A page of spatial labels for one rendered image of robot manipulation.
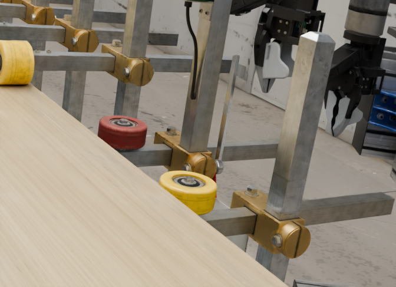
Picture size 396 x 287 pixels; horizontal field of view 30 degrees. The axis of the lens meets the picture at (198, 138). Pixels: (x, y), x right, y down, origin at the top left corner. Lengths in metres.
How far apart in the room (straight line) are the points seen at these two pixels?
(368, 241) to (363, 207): 2.08
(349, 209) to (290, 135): 0.24
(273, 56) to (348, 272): 1.85
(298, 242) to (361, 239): 2.26
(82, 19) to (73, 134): 0.53
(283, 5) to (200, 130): 0.25
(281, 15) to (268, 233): 0.36
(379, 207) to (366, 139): 0.67
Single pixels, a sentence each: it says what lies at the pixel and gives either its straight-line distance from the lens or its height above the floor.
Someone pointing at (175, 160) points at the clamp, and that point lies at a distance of 1.27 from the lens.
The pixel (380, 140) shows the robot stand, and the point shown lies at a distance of 1.94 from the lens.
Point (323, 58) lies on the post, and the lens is 1.01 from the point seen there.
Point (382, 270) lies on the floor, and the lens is 3.09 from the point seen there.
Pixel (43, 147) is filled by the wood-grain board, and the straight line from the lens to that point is 1.09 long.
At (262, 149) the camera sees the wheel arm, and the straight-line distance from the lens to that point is 1.39.
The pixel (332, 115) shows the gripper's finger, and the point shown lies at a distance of 1.51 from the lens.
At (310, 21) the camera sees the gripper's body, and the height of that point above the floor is 1.12.
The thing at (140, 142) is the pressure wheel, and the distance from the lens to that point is 1.21.
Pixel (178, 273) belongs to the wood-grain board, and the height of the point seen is 0.90.
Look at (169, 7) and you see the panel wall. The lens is 6.50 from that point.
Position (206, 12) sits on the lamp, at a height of 1.11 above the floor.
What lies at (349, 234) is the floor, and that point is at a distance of 3.34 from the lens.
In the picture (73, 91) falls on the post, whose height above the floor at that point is 0.83.
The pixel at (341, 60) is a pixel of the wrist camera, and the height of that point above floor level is 1.03.
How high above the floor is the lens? 1.27
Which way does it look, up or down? 17 degrees down
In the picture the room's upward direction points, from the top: 9 degrees clockwise
